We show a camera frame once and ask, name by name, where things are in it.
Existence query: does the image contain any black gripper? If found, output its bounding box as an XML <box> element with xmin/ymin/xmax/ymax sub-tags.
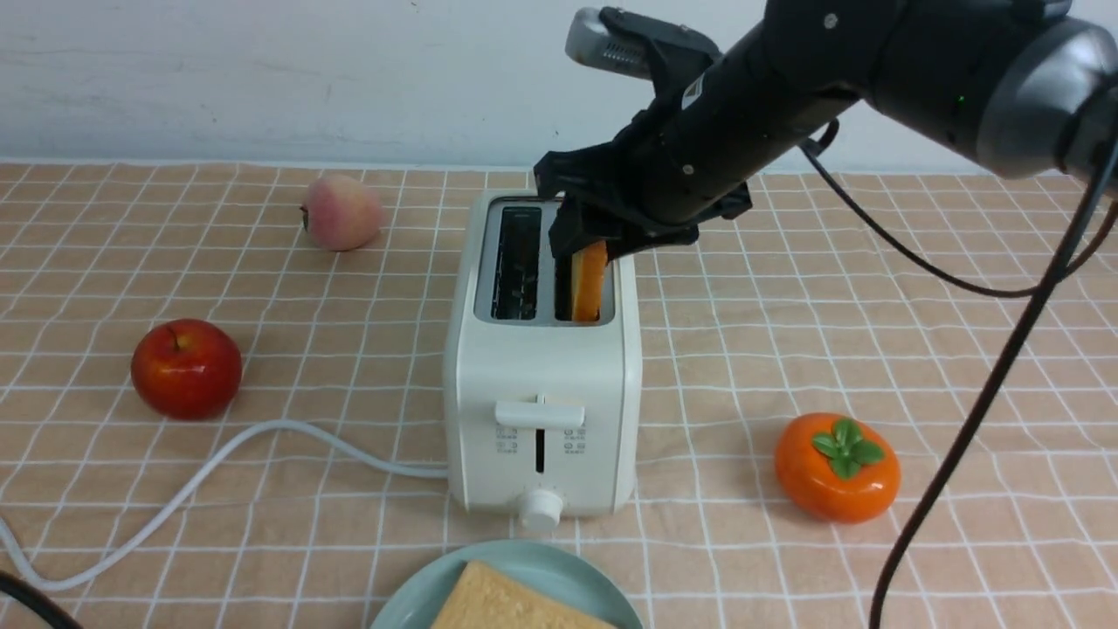
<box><xmin>536</xmin><ymin>61</ymin><xmax>859</xmax><ymax>261</ymax></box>

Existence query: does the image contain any toast slice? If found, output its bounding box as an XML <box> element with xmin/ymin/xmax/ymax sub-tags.
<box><xmin>432</xmin><ymin>561</ymin><xmax>612</xmax><ymax>628</ymax></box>
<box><xmin>570</xmin><ymin>240</ymin><xmax>610</xmax><ymax>322</ymax></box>

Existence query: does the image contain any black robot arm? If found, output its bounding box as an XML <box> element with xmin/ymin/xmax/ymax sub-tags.
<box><xmin>534</xmin><ymin>1</ymin><xmax>1115</xmax><ymax>259</ymax></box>

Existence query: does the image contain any white two-slot toaster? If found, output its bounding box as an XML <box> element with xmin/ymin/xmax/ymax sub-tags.
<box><xmin>442</xmin><ymin>190</ymin><xmax>643</xmax><ymax>532</ymax></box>

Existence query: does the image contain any pink peach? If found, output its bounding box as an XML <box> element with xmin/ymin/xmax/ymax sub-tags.
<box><xmin>300</xmin><ymin>174</ymin><xmax>387</xmax><ymax>252</ymax></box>

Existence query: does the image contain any checkered beige tablecloth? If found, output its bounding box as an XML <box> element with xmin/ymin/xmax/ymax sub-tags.
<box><xmin>1</xmin><ymin>163</ymin><xmax>1117</xmax><ymax>628</ymax></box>

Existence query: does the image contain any orange persimmon with green leaf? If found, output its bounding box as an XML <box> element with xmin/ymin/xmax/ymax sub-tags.
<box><xmin>773</xmin><ymin>411</ymin><xmax>902</xmax><ymax>524</ymax></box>

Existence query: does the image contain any light green plate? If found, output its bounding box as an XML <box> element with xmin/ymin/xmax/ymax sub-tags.
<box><xmin>371</xmin><ymin>540</ymin><xmax>644</xmax><ymax>628</ymax></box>

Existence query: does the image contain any red apple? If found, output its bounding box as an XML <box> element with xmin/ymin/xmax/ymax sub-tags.
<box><xmin>129</xmin><ymin>318</ymin><xmax>243</xmax><ymax>421</ymax></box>

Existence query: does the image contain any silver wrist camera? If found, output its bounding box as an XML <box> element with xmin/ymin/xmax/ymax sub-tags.
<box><xmin>563</xmin><ymin>7</ymin><xmax>721</xmax><ymax>82</ymax></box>

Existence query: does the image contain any black cable at corner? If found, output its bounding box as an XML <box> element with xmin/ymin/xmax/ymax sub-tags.
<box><xmin>0</xmin><ymin>570</ymin><xmax>84</xmax><ymax>629</ymax></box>

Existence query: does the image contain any white power cable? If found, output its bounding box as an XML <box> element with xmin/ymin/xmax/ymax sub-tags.
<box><xmin>0</xmin><ymin>420</ymin><xmax>451</xmax><ymax>592</ymax></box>

